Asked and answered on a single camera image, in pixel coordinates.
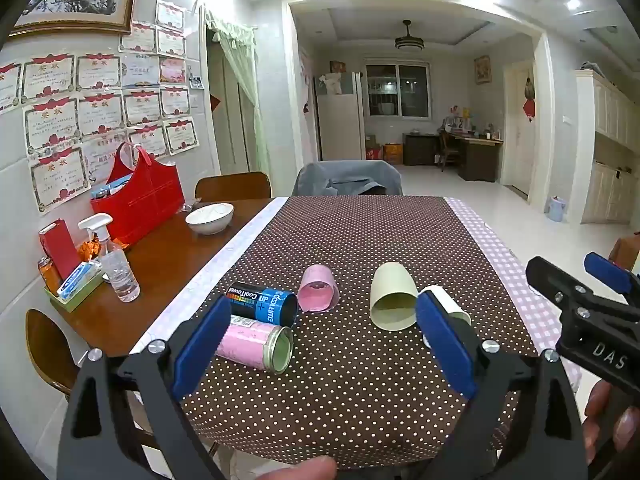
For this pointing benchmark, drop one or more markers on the wooden chair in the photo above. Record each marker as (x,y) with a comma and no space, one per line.
(232,186)
(50,350)

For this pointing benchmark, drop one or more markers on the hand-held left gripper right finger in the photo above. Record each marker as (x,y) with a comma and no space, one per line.
(445,345)

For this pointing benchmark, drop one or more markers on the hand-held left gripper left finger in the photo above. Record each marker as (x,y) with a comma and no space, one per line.
(200,345)

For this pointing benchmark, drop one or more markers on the red and yellow carton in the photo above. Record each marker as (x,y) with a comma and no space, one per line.
(392,152)

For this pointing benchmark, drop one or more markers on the wooden table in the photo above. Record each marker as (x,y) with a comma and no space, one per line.
(160,260)

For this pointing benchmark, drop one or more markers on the white cup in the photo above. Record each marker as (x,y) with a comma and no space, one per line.
(457,310)

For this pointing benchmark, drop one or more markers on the green curtain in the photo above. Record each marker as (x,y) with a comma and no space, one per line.
(240,60)

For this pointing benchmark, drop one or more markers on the window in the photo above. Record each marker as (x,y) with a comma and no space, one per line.
(397,90)

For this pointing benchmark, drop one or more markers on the person's left hand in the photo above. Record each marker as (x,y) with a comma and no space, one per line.
(300,469)

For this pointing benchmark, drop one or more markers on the orange can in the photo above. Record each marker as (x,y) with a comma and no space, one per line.
(47,272)

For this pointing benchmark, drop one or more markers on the pink cup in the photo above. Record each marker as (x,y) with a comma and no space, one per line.
(317,285)

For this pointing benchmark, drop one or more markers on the white door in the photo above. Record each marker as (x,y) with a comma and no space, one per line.
(517,150)

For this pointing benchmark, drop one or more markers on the pink checked tablecloth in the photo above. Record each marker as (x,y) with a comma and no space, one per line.
(495,260)

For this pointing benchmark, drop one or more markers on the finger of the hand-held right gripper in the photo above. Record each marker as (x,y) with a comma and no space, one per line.
(550,277)
(607,270)

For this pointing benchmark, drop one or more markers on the pale green cup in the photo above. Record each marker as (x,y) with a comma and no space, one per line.
(392,297)

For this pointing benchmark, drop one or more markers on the person's right hand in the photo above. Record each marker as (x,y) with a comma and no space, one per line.
(597,405)

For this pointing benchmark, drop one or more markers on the white patterned tablecloth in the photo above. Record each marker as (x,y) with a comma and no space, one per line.
(215,270)

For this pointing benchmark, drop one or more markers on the dark low cabinet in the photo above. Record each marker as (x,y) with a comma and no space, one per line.
(420,149)

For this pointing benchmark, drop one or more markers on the ceiling lamp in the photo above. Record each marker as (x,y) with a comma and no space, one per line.
(409,41)

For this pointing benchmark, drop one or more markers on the white tall cabinet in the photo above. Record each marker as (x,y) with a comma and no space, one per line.
(610,160)

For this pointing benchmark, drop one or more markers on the pink can with green lid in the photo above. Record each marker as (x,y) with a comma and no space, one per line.
(255,345)

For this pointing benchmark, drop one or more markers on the white refrigerator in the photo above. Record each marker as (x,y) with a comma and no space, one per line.
(340,120)

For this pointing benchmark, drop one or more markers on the dark desk chair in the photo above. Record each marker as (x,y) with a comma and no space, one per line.
(445,152)

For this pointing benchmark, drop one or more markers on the brown polka dot tablecloth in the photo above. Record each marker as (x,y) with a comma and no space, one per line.
(350,240)

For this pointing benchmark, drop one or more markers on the blue bucket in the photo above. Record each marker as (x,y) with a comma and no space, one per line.
(556,210)

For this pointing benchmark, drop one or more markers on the blue and white box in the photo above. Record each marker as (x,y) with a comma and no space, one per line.
(77,280)

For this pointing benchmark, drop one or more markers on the red bag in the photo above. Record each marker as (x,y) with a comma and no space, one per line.
(142,205)

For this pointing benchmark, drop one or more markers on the chair with grey cover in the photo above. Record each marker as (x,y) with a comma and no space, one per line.
(347,177)

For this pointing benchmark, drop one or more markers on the brown wooden furniture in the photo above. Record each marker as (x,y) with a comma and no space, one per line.
(627,250)

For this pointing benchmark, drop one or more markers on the red box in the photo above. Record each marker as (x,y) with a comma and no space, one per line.
(60,247)

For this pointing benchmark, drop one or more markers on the small framed wall picture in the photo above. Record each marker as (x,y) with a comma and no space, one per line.
(481,69)

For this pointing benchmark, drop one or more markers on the group of wall certificates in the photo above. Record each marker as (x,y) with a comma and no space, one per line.
(100,100)

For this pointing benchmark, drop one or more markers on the clear spray bottle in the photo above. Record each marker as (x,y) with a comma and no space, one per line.
(117,270)

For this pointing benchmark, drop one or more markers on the white bowl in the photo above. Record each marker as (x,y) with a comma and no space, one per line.
(210,217)

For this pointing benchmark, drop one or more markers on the black and blue can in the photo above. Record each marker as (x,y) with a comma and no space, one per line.
(262,302)

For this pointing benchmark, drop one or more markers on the green tray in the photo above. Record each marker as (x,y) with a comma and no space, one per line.
(75,300)

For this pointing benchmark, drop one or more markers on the dark wooden desk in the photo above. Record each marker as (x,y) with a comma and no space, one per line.
(477,157)

